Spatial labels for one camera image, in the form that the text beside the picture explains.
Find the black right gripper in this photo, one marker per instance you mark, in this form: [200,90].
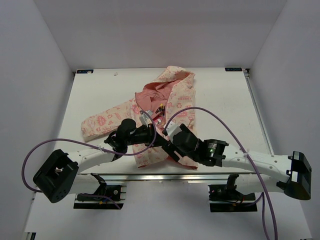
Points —
[170,149]

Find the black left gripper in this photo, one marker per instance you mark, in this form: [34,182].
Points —
[149,130]

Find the pink and cream printed jacket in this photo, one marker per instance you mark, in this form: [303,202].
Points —
[170,95]

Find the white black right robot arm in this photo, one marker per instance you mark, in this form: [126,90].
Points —
[288,174]

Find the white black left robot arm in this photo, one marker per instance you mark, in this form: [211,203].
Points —
[61,174]

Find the blue label sticker right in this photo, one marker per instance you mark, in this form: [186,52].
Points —
[233,69]

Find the blue label sticker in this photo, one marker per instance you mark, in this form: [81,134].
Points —
[233,69]
[84,71]

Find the blue label sticker left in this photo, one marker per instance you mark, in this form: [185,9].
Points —
[84,71]

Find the aluminium table edge rail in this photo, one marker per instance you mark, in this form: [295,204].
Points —
[201,177]

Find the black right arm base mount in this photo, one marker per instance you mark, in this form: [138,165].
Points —
[224,198]

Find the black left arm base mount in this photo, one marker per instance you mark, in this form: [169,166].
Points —
[108,197]

